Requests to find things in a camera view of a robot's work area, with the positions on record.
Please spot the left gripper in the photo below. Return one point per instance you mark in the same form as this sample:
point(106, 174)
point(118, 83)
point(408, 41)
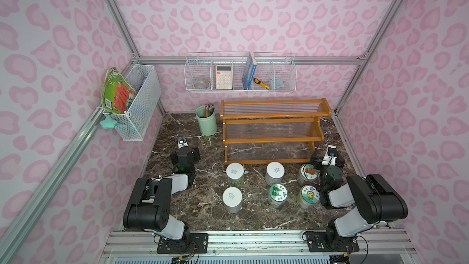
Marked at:
point(178, 157)

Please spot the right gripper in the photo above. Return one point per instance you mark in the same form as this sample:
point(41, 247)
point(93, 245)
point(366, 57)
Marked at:
point(323, 165)

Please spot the strawberry lid seed jar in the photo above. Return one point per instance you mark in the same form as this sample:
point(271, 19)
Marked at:
point(307, 175)

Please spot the tall white tin jar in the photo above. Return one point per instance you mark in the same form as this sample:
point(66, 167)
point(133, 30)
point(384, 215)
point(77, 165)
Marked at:
point(275, 172)

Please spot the white lid green label jar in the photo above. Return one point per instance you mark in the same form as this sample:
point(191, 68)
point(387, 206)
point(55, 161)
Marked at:
point(235, 174)

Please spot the small white lid jar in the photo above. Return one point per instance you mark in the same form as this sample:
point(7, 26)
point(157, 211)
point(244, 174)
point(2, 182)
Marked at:
point(233, 200)

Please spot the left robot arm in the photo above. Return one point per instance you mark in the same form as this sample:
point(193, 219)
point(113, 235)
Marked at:
point(148, 208)

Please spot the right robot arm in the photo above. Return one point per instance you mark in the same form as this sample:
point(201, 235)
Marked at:
point(372, 199)

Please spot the orange wooden three-tier shelf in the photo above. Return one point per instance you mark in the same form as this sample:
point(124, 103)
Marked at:
point(272, 122)

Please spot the mint green pencil cup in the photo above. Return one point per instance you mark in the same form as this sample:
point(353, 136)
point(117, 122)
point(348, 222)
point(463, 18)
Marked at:
point(208, 126)

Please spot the pencils bundle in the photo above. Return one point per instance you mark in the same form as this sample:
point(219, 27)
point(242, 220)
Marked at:
point(209, 109)

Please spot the white mesh side basket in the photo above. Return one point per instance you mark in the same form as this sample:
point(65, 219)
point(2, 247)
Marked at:
point(133, 123)

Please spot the clear tape roll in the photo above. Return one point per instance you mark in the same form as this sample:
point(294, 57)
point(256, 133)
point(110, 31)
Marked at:
point(201, 84)

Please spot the pink calculator in basket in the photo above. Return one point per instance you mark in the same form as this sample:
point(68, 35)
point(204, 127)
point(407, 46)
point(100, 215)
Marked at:
point(224, 77)

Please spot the mint star-shaped toy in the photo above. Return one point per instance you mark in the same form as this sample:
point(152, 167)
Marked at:
point(108, 123)

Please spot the yellow utility knife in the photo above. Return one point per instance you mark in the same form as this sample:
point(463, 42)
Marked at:
point(262, 84)

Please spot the green red snack bag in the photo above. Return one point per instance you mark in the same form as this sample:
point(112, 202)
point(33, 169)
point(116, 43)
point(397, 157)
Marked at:
point(117, 95)

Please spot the blue book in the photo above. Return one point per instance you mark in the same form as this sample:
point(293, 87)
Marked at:
point(250, 68)

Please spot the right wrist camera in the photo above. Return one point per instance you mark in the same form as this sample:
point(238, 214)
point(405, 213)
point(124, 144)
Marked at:
point(329, 152)

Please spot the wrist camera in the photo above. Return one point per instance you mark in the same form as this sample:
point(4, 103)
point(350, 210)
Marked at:
point(329, 152)
point(182, 142)

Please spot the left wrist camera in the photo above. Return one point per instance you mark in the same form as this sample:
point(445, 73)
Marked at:
point(182, 142)

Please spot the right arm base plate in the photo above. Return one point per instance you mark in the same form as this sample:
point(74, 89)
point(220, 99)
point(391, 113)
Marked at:
point(326, 242)

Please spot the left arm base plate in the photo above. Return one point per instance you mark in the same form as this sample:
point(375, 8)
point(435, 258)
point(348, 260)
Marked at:
point(197, 242)

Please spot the white wire wall basket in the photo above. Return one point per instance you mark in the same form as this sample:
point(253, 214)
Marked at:
point(269, 66)

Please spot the aluminium front rail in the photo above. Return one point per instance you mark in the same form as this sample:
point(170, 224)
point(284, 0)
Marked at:
point(377, 246)

